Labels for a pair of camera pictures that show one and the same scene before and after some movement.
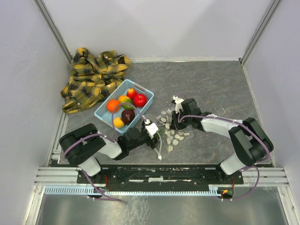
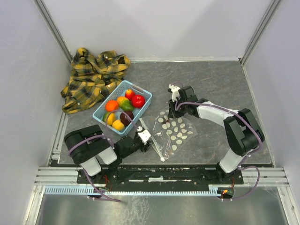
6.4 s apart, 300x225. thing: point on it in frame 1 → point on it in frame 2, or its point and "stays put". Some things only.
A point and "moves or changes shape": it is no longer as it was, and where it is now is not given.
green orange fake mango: (126, 99) stays put
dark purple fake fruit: (127, 116) moves or changes shape
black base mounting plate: (160, 176) stays put
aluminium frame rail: (54, 30) stays put
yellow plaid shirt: (92, 79) stays put
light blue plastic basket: (125, 105) stays put
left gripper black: (153, 144) → (145, 147)
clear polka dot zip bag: (169, 138) moves or changes shape
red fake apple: (140, 100) moves or changes shape
